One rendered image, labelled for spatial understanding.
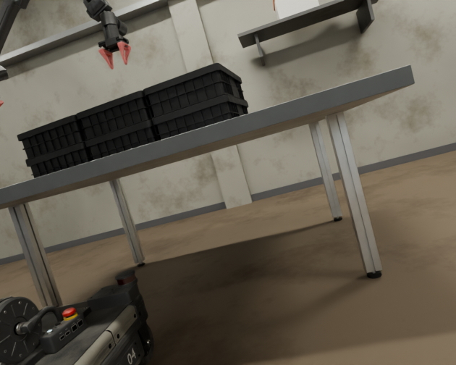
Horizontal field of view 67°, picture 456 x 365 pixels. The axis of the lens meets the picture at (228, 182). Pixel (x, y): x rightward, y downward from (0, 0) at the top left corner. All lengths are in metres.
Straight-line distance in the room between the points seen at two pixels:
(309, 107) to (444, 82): 3.52
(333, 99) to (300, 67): 3.19
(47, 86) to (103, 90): 0.73
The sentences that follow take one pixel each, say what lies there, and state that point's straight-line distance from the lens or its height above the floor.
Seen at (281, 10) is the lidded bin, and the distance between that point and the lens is 3.62.
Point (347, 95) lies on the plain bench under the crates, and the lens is 0.79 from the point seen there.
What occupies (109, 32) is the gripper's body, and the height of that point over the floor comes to 1.19.
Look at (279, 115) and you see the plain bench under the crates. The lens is 0.78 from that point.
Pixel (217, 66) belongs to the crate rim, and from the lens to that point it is 1.23.
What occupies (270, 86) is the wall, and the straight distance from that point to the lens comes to 3.94.
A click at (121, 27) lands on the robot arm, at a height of 1.22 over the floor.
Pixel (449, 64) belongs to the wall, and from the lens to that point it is 4.29.
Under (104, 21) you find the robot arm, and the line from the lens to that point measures 1.52.
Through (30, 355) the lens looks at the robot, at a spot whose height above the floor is 0.26.
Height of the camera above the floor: 0.63
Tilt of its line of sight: 5 degrees down
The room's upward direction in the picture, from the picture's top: 16 degrees counter-clockwise
